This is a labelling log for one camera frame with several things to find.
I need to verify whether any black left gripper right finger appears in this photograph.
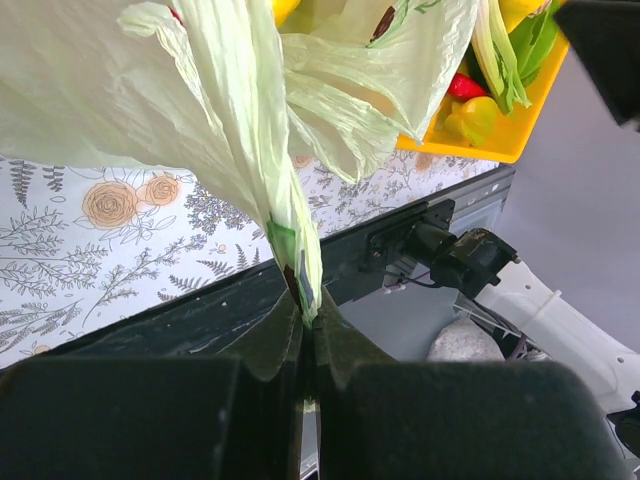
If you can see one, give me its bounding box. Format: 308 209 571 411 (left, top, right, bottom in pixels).
313 298 632 479

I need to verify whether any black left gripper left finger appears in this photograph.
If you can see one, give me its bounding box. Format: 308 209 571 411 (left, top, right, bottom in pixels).
1 293 303 479

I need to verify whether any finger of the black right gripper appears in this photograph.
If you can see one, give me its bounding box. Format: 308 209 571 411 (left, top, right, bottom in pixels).
554 1 639 126

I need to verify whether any light green plastic bag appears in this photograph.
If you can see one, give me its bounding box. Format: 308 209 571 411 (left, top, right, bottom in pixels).
1 1 479 322

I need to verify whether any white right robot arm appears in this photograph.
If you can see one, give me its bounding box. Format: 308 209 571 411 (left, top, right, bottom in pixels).
404 1 639 454

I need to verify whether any green toy leaf vegetable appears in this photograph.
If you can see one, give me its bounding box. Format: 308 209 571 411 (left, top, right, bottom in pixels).
509 1 560 87

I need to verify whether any white toy leek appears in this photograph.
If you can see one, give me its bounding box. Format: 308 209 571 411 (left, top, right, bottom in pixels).
471 0 531 114

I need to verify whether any red toy pepper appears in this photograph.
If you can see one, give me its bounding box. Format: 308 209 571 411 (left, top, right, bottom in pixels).
447 73 487 101

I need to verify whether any yellow red toy mango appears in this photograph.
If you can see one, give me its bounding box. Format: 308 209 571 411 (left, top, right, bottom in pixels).
444 96 501 147

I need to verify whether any yellow plastic bin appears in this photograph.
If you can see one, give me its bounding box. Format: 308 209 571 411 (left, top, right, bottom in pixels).
273 1 568 177

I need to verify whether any floral patterned table mat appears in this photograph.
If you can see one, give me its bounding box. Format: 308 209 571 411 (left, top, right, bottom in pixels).
1 151 498 367

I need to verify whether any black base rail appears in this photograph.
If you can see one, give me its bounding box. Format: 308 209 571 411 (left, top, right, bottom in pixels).
0 164 516 374

